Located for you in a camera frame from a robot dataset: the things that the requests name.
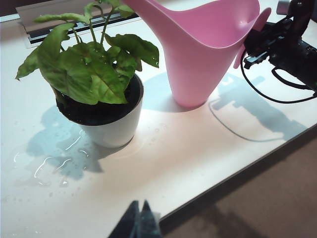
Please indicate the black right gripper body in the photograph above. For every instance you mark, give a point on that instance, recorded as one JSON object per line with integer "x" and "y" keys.
{"x": 294, "y": 54}

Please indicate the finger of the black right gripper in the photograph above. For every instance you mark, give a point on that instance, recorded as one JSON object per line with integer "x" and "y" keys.
{"x": 257, "y": 39}
{"x": 256, "y": 61}

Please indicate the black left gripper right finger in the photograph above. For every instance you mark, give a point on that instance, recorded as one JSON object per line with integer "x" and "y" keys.
{"x": 148, "y": 225}

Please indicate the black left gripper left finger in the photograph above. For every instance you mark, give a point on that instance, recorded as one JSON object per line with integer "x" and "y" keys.
{"x": 128, "y": 223}

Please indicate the pink plastic watering can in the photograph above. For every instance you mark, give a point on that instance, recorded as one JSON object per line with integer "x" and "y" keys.
{"x": 198, "y": 62}

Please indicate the green plant in white pot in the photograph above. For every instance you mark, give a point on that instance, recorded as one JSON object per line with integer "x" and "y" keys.
{"x": 109, "y": 131}

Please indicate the silver table edge rail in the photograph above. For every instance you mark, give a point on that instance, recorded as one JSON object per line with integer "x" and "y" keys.
{"x": 8, "y": 17}

